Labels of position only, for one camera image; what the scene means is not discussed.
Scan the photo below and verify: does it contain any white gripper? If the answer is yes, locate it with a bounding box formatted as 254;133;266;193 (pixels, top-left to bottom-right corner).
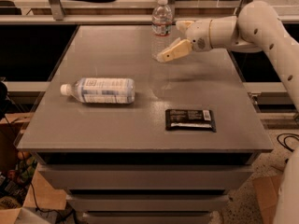
157;19;211;63

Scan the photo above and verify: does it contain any clear water bottle red label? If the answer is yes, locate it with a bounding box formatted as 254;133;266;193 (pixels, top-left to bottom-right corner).
151;0;173;60

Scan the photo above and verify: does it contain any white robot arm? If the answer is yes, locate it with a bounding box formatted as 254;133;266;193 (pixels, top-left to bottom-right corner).
157;1;299;111

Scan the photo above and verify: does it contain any lying bottle white blue label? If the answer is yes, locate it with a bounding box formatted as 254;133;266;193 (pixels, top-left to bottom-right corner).
60;77;135;105

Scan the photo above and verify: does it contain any white desk background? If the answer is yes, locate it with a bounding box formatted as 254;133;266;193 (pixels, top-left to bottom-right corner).
15;0;297;17

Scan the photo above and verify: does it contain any black snack bar wrapper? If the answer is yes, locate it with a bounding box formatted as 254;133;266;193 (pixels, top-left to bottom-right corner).
165;109;216;132

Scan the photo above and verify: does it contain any grey drawer cabinet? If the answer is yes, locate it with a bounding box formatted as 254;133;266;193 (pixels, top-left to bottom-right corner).
19;25;273;224

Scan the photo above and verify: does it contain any cardboard box right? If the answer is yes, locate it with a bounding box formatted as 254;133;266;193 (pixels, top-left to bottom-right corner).
252;175;282;224

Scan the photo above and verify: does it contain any cardboard box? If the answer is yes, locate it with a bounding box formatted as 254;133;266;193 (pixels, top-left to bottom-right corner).
252;175;282;224
0;113;66;224

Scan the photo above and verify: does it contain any cardboard box left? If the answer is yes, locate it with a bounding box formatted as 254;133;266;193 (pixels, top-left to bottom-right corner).
0;113;66;224

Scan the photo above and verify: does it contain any black cable on floor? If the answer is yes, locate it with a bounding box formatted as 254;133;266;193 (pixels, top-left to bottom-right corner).
276;133;299;154

